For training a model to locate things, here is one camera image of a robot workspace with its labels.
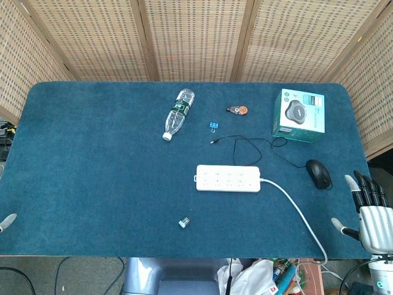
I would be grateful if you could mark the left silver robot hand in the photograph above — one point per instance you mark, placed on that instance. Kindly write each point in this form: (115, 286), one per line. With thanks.
(7, 220)

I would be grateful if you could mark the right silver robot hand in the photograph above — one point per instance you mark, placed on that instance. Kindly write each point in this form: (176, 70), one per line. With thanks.
(376, 227)

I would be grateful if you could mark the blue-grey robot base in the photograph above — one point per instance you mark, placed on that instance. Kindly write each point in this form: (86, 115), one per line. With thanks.
(172, 276)

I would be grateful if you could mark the black computer mouse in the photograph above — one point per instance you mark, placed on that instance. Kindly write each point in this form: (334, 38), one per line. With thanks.
(319, 173)

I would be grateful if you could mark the reddish brown box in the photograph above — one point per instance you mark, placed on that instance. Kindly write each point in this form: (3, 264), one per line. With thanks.
(311, 278)

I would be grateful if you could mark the blue felt desk mat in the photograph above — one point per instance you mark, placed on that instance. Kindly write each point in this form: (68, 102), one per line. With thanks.
(92, 169)

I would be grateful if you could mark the colourful clutter pile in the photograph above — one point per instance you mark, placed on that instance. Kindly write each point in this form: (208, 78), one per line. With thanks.
(285, 276)

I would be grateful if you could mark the white plastic bag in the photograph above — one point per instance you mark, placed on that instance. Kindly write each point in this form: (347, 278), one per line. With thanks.
(251, 278)

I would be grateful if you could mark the teal speaker product box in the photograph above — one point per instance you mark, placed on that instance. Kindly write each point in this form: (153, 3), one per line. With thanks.
(298, 116)

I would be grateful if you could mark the small grey USB adapter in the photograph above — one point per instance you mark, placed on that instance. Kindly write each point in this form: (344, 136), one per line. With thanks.
(184, 222)

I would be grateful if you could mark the orange correction tape dispenser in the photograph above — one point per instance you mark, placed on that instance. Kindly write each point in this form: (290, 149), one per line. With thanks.
(241, 110)

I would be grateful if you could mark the blue binder clip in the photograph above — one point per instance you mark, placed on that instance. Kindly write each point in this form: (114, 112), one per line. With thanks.
(214, 125)

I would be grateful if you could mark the clear plastic water bottle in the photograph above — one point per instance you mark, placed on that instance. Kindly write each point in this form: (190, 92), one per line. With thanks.
(178, 115)

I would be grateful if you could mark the woven bamboo folding screen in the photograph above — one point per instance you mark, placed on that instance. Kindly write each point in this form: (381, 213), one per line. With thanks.
(196, 37)

